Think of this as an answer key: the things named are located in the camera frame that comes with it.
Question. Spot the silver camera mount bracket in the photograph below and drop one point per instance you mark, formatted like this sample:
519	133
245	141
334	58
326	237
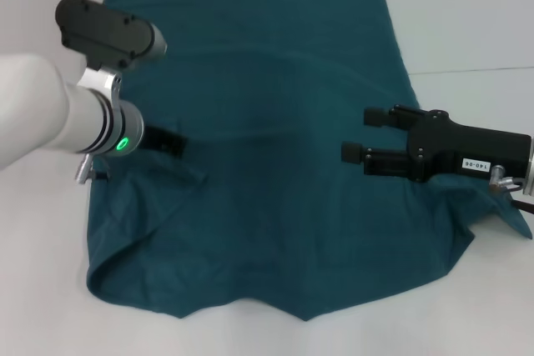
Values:
102	83

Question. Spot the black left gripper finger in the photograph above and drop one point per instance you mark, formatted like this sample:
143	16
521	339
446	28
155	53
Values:
196	174

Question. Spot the left wrist camera housing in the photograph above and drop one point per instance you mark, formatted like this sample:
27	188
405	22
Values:
104	31

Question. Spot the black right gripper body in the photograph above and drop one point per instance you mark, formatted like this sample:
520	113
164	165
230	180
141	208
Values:
467	149

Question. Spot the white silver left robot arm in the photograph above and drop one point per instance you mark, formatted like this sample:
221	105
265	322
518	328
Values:
41	110

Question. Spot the teal blue shirt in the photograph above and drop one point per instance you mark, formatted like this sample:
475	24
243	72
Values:
267	214

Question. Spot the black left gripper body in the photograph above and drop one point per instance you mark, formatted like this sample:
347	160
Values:
164	141

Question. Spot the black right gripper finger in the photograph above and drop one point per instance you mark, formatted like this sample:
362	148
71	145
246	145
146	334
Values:
351	152
375	118

